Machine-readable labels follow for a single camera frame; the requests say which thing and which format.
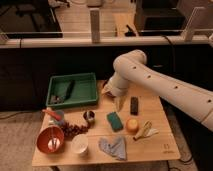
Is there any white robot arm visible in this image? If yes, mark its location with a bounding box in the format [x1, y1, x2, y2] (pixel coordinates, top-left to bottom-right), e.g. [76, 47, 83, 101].
[102, 50, 213, 132]

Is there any red bowl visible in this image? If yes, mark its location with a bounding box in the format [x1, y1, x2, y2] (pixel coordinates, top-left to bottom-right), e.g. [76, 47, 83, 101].
[36, 126, 64, 154]

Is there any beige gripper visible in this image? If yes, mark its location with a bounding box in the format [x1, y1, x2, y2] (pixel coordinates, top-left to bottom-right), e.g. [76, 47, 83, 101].
[101, 85, 127, 112]

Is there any blue cup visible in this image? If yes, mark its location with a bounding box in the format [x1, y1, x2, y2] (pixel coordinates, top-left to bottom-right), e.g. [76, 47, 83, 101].
[49, 110, 65, 126]

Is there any purple bowl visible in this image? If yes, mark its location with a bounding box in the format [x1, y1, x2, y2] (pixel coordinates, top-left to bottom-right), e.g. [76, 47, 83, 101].
[101, 80, 109, 94]

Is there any white cup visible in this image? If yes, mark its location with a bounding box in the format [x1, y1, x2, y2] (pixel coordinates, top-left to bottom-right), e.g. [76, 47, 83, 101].
[71, 134, 88, 156]

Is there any small metal cup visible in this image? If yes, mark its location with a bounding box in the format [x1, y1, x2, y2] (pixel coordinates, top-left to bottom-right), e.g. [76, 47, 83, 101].
[83, 111, 95, 124]

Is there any orange fruit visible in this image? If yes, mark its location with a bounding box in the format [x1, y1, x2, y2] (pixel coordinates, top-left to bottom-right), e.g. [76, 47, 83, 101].
[126, 119, 139, 133]

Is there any green plastic tray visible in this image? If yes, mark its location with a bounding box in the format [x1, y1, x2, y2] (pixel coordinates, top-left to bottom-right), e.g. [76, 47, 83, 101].
[46, 73, 99, 109]

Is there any white spoon in bowl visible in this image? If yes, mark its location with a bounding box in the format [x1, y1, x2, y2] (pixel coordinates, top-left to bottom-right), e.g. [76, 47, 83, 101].
[50, 127, 60, 150]

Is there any black rectangular block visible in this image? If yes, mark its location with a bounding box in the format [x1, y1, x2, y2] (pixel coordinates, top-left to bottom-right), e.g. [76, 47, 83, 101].
[130, 97, 138, 115]

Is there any green sponge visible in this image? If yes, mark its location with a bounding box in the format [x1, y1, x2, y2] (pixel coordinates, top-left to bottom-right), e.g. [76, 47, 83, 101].
[107, 112, 123, 132]

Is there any dark tool in tray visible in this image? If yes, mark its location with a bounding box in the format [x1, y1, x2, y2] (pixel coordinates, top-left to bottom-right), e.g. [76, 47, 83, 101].
[50, 80, 75, 104]

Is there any red pepper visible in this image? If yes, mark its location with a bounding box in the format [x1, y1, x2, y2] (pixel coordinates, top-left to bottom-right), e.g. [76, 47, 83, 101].
[42, 109, 62, 121]

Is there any bunch of dark grapes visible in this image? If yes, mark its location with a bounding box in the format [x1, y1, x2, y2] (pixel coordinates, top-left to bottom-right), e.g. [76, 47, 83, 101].
[61, 122, 88, 137]

